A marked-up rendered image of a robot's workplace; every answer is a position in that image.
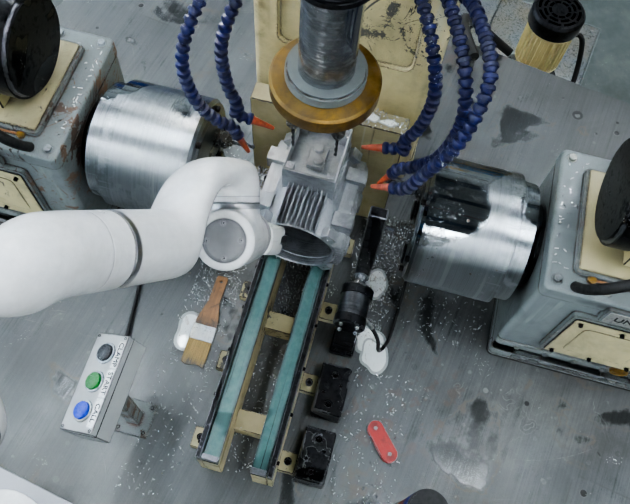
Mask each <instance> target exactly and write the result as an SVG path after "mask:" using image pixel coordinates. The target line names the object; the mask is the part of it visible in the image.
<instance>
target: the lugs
mask: <svg viewBox="0 0 630 504"><path fill-rule="evenodd" d="M291 136H292V133H291V132H289V133H286V136H285V139H284V143H285V144H286V145H288V146H289V147H290V145H291V141H292V139H291ZM362 156H363V153H362V152H360V151H359V150H358V149H357V148H356V147H354V148H351V151H350V153H349V158H348V160H349V161H350V162H351V163H352V164H357V163H360V162H361V159H362ZM260 214H261V215H262V216H264V218H265V219H266V220H267V222H269V223H271V220H272V217H273V213H272V212H271V211H269V210H268V209H263V210H260ZM338 234H339V233H338V232H337V231H336V230H335V229H333V228H332V227H324V228H323V230H322V233H321V236H320V238H321V239H322V240H324V241H325V242H326V243H327V244H331V243H336V241H337V238H338ZM332 265H333V264H330V263H328V264H326V265H321V266H317V267H319V268H320V269H321V270H330V269H332Z"/></svg>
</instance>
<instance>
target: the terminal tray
mask: <svg viewBox="0 0 630 504"><path fill-rule="evenodd" d="M346 131H347V134H346V135H345V136H344V138H342V139H341V140H340V141H339V143H338V150H337V156H333V154H334V153H335V151H334V148H335V147H336V146H335V142H336V141H335V139H334V138H333V137H332V135H331V133H316V132H311V131H307V130H304V129H302V128H299V127H298V128H297V129H296V131H295V139H294V146H292V144H291V145H290V148H289V150H288V153H287V156H286V159H285V161H284V164H283V167H282V187H287V185H288V183H289V182H290V187H292V185H293V183H294V187H297V185H298V184H299V188H302V185H304V189H307V186H309V190H311V189H312V187H313V191H314V192H316V190H317V189H318V193H319V194H321V191H323V195H324V196H325V195H326V192H327V198H329V199H331V200H332V201H333V199H336V196H337V193H338V189H339V187H340V182H341V181H342V177H343V174H344V171H345V167H346V165H347V161H348V158H349V153H350V151H351V145H352V143H351V138H352V132H353V129H349V130H346ZM288 163H292V164H293V165H292V166H291V167H289V166H288ZM329 174H333V178H330V177H329Z"/></svg>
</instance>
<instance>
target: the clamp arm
mask: <svg viewBox="0 0 630 504"><path fill-rule="evenodd" d="M388 214H389V210H388V209H384V208H380V207H376V206H371V207H370V211H369V215H368V219H367V223H366V227H365V231H364V235H363V239H362V243H361V247H360V251H359V255H358V259H357V263H356V267H355V271H354V275H353V277H354V278H357V274H358V277H359V278H362V275H365V276H363V279H364V280H366V281H368V280H369V277H370V274H371V271H372V267H373V264H374V261H375V257H376V254H377V251H378V248H379V244H380V241H381V238H382V234H383V231H384V228H385V225H386V221H387V218H388ZM361 274H362V275H361ZM366 277H367V278H366Z"/></svg>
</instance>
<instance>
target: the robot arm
mask: <svg viewBox="0 0 630 504"><path fill-rule="evenodd" d="M284 234H285V229H284V228H283V227H281V226H278V225H275V224H272V223H269V222H267V220H266V219H265V218H264V216H262V215H261V214H260V183H259V175H258V171H257V169H256V167H255V166H254V164H252V163H251V162H249V161H247V160H246V159H240V158H230V157H207V158H201V159H197V160H194V161H191V162H189V163H187V164H185V165H183V166H182V167H180V168H179V169H177V170H176V171H175V172H174V173H173V174H172V175H171V176H170V177H169V178H168V179H167V180H166V182H165V183H164V185H163V186H162V188H161V189H160V191H159V193H158V195H157V197H156V199H155V201H154V203H153V205H152V207H151V209H112V210H56V211H38V212H31V213H27V214H23V215H20V216H17V217H15V218H12V219H10V220H8V221H6V222H4V223H3V224H1V225H0V317H18V316H24V315H29V314H33V313H36V312H39V311H41V310H43V309H45V308H47V307H49V306H51V305H52V304H54V303H56V302H58V301H60V300H63V299H65V298H69V297H73V296H79V295H84V294H90V293H95V292H101V291H107V290H114V289H119V288H125V287H130V286H136V285H141V284H146V283H152V282H157V281H163V280H168V279H173V278H177V277H180V276H182V275H184V274H186V273H187V272H188V271H189V270H191V269H192V267H193V266H194V265H195V263H196V262H197V260H198V257H200V258H201V260H202V261H203V262H204V263H205V264H207V265H208V266H209V267H211V268H213V269H216V270H220V271H231V270H235V269H238V268H240V267H242V266H244V265H246V264H248V263H250V262H252V261H254V260H256V259H258V258H259V257H261V256H262V255H276V254H279V253H280V251H281V248H282V245H281V244H280V243H286V240H287V236H286V235H284ZM6 428H7V417H6V411H5V407H4V404H3V401H2V399H1V397H0V445H1V443H2V441H3V439H4V436H5V434H6ZM0 504H37V503H36V502H35V501H34V500H33V499H31V498H30V497H28V496H26V495H25V494H23V493H20V492H18V491H15V490H9V489H0Z"/></svg>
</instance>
